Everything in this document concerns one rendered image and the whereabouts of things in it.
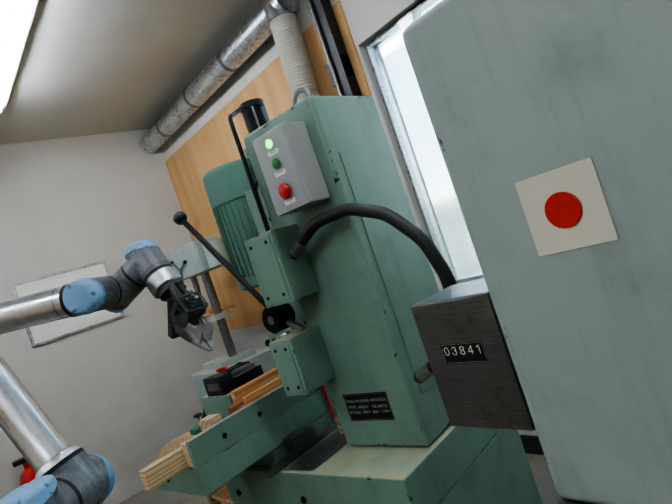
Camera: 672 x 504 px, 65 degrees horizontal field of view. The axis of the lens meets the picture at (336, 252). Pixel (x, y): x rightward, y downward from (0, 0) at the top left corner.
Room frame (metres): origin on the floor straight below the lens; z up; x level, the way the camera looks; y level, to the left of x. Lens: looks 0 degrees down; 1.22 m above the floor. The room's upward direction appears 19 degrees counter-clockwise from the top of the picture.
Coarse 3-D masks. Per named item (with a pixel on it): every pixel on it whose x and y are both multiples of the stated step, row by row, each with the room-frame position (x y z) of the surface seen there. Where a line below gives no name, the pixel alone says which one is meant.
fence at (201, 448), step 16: (272, 400) 1.20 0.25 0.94; (288, 400) 1.24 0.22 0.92; (240, 416) 1.13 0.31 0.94; (256, 416) 1.16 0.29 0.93; (272, 416) 1.19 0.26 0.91; (208, 432) 1.07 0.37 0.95; (224, 432) 1.10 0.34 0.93; (240, 432) 1.12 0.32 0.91; (192, 448) 1.04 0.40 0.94; (208, 448) 1.06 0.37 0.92; (224, 448) 1.09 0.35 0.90
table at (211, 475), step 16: (304, 400) 1.27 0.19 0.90; (320, 400) 1.31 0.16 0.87; (288, 416) 1.22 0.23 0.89; (304, 416) 1.26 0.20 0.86; (256, 432) 1.15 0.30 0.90; (272, 432) 1.18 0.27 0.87; (288, 432) 1.21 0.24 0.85; (240, 448) 1.11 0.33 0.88; (256, 448) 1.14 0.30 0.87; (272, 448) 1.17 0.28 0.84; (208, 464) 1.05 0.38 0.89; (224, 464) 1.08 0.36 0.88; (240, 464) 1.10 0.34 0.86; (176, 480) 1.10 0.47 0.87; (192, 480) 1.06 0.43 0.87; (208, 480) 1.04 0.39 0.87; (224, 480) 1.07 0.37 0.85
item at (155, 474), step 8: (168, 456) 1.04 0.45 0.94; (176, 456) 1.05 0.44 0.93; (184, 456) 1.06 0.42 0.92; (152, 464) 1.02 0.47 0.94; (160, 464) 1.02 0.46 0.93; (168, 464) 1.03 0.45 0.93; (176, 464) 1.04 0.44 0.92; (184, 464) 1.05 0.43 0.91; (144, 472) 0.99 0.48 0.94; (152, 472) 1.00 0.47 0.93; (160, 472) 1.02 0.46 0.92; (168, 472) 1.03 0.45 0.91; (176, 472) 1.04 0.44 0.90; (144, 480) 1.00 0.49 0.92; (152, 480) 1.00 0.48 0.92; (160, 480) 1.01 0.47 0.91; (144, 488) 1.01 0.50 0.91; (152, 488) 1.00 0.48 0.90
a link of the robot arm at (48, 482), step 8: (32, 480) 1.44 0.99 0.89; (40, 480) 1.41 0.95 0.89; (48, 480) 1.38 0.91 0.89; (56, 480) 1.41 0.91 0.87; (64, 480) 1.45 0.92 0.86; (24, 488) 1.39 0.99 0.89; (32, 488) 1.36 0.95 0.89; (40, 488) 1.35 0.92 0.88; (48, 488) 1.36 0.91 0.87; (56, 488) 1.39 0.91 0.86; (64, 488) 1.42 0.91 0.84; (72, 488) 1.44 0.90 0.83; (8, 496) 1.37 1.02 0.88; (16, 496) 1.34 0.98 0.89; (24, 496) 1.32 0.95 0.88; (32, 496) 1.32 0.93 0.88; (40, 496) 1.33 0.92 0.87; (48, 496) 1.35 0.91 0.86; (56, 496) 1.37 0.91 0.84; (64, 496) 1.40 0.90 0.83; (72, 496) 1.42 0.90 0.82; (80, 496) 1.45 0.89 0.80
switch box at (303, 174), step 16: (288, 128) 0.98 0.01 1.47; (304, 128) 1.02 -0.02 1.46; (256, 144) 1.04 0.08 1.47; (288, 144) 0.98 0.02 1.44; (304, 144) 1.01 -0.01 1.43; (288, 160) 0.99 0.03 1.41; (304, 160) 1.00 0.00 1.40; (272, 176) 1.03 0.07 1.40; (288, 176) 1.00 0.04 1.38; (304, 176) 0.98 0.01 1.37; (320, 176) 1.02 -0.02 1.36; (272, 192) 1.04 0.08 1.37; (304, 192) 0.98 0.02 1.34; (320, 192) 1.01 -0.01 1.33; (288, 208) 1.02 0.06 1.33; (304, 208) 1.06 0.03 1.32
